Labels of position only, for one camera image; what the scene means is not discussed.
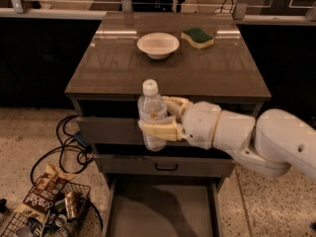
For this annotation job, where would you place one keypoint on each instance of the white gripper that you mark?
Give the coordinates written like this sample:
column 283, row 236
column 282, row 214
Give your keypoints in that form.
column 199, row 123

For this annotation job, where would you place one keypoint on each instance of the clear plastic water bottle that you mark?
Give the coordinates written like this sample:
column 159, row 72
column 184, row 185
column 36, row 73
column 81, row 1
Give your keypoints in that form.
column 151, row 107

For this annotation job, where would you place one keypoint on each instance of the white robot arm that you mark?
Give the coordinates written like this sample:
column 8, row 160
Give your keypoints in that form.
column 269, row 144

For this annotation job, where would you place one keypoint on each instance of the grey drawer cabinet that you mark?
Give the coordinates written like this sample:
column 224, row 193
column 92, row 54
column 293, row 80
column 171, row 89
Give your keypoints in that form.
column 109, row 77

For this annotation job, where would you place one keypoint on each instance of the top grey drawer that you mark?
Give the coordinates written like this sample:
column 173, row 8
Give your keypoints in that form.
column 108, row 130

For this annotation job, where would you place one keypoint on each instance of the grey drawer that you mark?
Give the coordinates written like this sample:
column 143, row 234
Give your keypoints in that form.
column 152, row 206
column 159, row 165
column 108, row 130

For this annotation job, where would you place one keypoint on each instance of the middle grey drawer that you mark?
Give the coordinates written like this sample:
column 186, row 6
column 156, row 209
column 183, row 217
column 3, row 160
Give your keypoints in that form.
column 159, row 165

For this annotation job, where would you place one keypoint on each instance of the bottom grey drawer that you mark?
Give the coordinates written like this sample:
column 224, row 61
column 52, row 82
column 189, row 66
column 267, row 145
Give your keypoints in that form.
column 152, row 206

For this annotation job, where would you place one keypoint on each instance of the white ceramic bowl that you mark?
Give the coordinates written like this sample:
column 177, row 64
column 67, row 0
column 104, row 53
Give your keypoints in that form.
column 158, row 45

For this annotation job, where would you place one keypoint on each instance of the green yellow sponge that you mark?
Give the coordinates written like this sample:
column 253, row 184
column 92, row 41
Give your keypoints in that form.
column 197, row 38

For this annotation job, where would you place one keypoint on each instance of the blue power plug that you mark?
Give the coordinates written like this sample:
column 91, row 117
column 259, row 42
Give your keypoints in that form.
column 81, row 140

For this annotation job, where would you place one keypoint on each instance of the copper drink can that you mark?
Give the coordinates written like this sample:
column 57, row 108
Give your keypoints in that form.
column 71, row 205

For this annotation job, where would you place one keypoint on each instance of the silver tin can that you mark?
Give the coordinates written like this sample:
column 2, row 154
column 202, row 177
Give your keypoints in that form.
column 60, row 220

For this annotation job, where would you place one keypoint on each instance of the brown snack bag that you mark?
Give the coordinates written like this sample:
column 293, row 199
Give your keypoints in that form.
column 42, row 196

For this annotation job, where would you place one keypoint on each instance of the dark object at left edge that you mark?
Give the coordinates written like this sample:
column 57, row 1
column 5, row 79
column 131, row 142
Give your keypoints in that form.
column 3, row 207

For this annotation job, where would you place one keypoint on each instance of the black wire basket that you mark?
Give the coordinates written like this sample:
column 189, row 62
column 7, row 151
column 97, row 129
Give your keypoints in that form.
column 48, row 228

